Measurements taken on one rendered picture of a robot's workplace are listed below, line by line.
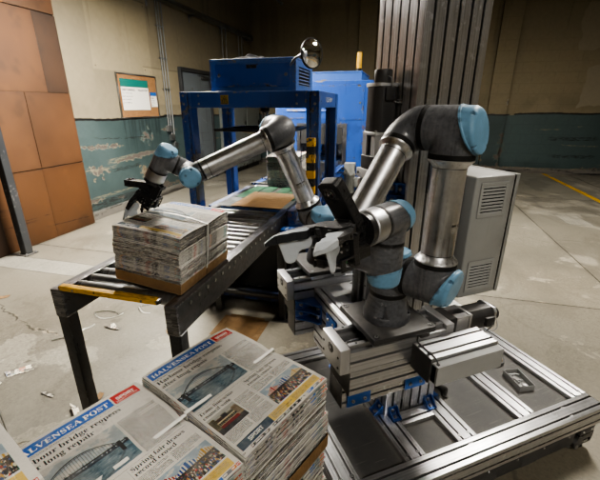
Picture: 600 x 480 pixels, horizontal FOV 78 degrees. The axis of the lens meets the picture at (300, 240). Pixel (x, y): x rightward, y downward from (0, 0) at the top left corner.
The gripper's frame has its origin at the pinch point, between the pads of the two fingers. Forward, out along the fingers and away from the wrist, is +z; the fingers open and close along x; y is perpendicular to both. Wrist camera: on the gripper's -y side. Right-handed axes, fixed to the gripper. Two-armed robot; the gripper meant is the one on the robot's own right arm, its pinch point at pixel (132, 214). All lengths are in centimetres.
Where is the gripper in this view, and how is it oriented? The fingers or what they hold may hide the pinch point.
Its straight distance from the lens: 170.1
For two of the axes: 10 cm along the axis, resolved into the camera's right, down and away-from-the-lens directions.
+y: 8.0, 6.0, -0.4
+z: -5.4, 7.3, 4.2
